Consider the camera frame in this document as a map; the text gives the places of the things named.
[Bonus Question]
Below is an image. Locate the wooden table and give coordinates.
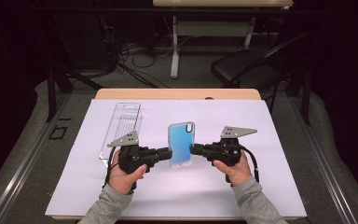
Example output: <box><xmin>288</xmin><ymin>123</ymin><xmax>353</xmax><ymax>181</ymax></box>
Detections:
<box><xmin>50</xmin><ymin>88</ymin><xmax>307</xmax><ymax>222</ymax></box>

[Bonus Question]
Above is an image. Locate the desk with white legs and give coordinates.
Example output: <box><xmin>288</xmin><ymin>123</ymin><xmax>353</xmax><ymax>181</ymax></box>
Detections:
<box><xmin>152</xmin><ymin>0</ymin><xmax>294</xmax><ymax>79</ymax></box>

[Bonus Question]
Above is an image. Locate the black metal stand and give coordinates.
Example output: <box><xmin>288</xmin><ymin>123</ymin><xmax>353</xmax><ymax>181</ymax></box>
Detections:
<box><xmin>45</xmin><ymin>62</ymin><xmax>105</xmax><ymax>123</ymax></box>

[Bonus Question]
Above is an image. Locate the black square floor frame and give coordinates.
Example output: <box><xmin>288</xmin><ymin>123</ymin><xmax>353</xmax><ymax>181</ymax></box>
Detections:
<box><xmin>48</xmin><ymin>124</ymin><xmax>69</xmax><ymax>141</ymax></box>

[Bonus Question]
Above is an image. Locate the white board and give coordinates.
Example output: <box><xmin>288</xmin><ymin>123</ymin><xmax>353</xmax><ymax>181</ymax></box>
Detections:
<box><xmin>45</xmin><ymin>98</ymin><xmax>308</xmax><ymax>218</ymax></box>

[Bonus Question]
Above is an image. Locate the person's left hand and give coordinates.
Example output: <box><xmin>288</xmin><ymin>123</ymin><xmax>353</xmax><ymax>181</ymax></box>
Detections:
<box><xmin>108</xmin><ymin>150</ymin><xmax>148</xmax><ymax>195</ymax></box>

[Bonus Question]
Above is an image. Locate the clear plastic package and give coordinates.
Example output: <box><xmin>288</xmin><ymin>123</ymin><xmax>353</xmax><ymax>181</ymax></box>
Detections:
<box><xmin>98</xmin><ymin>102</ymin><xmax>144</xmax><ymax>161</ymax></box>

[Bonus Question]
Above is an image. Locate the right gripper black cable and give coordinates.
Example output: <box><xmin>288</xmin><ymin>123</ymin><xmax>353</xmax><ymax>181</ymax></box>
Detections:
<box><xmin>238</xmin><ymin>144</ymin><xmax>260</xmax><ymax>185</ymax></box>

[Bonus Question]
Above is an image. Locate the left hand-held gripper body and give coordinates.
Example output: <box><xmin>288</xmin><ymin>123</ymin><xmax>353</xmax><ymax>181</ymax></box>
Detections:
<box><xmin>106</xmin><ymin>130</ymin><xmax>160</xmax><ymax>175</ymax></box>

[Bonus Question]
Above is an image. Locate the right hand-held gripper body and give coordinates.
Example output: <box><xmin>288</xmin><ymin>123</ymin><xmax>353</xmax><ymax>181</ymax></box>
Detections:
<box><xmin>202</xmin><ymin>125</ymin><xmax>258</xmax><ymax>167</ymax></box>

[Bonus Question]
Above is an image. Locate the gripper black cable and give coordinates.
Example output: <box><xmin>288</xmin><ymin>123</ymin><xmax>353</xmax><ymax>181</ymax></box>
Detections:
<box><xmin>238</xmin><ymin>144</ymin><xmax>260</xmax><ymax>185</ymax></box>
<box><xmin>103</xmin><ymin>146</ymin><xmax>120</xmax><ymax>189</ymax></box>

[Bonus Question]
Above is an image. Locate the person's right hand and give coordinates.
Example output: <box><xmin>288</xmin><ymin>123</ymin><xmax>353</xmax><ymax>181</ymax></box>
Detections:
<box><xmin>213</xmin><ymin>150</ymin><xmax>252</xmax><ymax>188</ymax></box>

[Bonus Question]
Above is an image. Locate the translucent phone case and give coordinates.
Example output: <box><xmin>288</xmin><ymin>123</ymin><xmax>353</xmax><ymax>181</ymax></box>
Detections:
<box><xmin>167</xmin><ymin>120</ymin><xmax>196</xmax><ymax>170</ymax></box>

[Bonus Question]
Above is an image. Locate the black folding chair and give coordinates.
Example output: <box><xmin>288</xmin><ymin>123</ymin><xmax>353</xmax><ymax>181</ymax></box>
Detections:
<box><xmin>210</xmin><ymin>32</ymin><xmax>311</xmax><ymax>94</ymax></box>

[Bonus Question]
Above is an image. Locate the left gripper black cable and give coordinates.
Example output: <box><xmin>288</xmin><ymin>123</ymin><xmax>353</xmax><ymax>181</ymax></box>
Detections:
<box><xmin>103</xmin><ymin>146</ymin><xmax>120</xmax><ymax>189</ymax></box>

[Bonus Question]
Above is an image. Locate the aluminium rail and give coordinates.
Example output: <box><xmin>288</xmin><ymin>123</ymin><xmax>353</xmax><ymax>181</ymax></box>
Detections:
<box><xmin>0</xmin><ymin>92</ymin><xmax>73</xmax><ymax>224</ymax></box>
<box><xmin>287</xmin><ymin>96</ymin><xmax>358</xmax><ymax>224</ymax></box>

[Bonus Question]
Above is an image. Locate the bundle of floor cables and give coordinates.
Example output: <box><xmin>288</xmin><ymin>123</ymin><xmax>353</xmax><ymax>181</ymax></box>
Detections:
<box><xmin>101</xmin><ymin>15</ymin><xmax>190</xmax><ymax>90</ymax></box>

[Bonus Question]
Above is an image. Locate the dark curtain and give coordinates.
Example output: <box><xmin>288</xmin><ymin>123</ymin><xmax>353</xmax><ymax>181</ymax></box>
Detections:
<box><xmin>0</xmin><ymin>0</ymin><xmax>46</xmax><ymax>190</ymax></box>
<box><xmin>309</xmin><ymin>0</ymin><xmax>358</xmax><ymax>200</ymax></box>

